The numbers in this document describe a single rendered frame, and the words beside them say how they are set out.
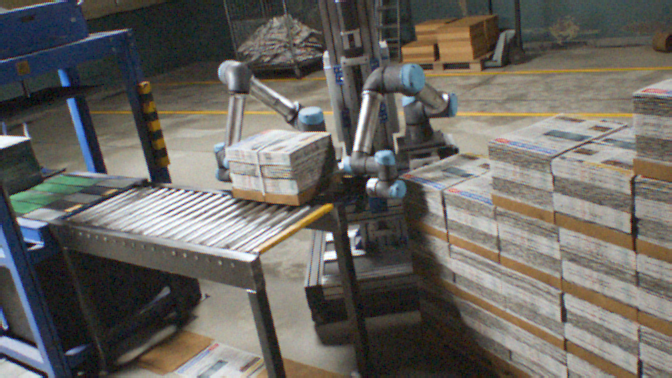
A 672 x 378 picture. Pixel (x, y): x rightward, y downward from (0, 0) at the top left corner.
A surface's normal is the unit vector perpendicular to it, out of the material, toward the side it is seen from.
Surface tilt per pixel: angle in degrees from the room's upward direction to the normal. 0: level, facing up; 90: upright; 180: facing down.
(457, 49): 89
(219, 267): 90
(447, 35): 90
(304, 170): 89
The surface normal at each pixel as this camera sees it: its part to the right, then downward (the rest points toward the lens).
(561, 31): -0.59, 0.36
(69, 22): 0.79, 0.07
